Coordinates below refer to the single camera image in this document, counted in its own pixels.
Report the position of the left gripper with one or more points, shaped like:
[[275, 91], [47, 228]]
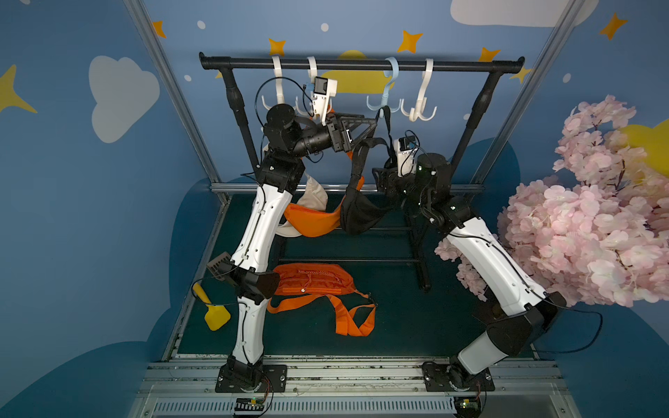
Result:
[[339, 136]]

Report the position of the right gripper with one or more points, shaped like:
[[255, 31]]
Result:
[[385, 180]]

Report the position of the black sling bag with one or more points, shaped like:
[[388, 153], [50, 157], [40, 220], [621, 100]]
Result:
[[365, 214]]

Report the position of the white canvas bag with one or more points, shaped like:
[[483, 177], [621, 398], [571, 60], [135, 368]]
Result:
[[314, 197]]

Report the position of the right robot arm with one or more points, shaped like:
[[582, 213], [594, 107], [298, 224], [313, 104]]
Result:
[[528, 310]]

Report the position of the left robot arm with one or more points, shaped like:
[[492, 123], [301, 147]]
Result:
[[291, 138]]

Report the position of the light blue hook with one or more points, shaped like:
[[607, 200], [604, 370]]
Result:
[[394, 74]]

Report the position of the white hook far right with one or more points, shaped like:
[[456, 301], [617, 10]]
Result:
[[416, 112]]

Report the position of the white hook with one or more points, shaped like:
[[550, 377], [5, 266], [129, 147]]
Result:
[[416, 112], [279, 93]]

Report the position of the white hook far left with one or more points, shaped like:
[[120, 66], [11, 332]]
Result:
[[279, 93]]

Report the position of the orange waist bag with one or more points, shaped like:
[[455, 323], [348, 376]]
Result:
[[303, 283]]

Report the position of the black clothes rack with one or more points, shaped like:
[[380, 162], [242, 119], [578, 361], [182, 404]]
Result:
[[358, 126]]

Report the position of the pink cherry blossom tree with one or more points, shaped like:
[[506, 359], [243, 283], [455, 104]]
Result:
[[603, 241]]

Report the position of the yellow plastic scoop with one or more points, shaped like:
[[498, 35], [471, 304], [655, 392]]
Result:
[[217, 316]]

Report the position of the right controller board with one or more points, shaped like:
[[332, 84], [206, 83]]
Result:
[[467, 407]]

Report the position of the controller board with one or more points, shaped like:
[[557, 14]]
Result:
[[243, 407], [467, 407]]

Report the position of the left controller board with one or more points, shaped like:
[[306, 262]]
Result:
[[243, 407]]

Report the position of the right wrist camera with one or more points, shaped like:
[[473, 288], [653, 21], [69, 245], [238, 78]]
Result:
[[406, 149]]

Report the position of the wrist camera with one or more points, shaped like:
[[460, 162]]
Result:
[[406, 149], [324, 90]]

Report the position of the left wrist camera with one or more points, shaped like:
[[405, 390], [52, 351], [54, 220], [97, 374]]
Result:
[[324, 90]]

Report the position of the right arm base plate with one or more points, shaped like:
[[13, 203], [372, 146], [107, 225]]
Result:
[[442, 377]]

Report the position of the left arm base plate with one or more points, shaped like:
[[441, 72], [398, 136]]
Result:
[[270, 379]]

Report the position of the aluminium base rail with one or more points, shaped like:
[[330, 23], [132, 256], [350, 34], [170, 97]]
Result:
[[347, 386]]

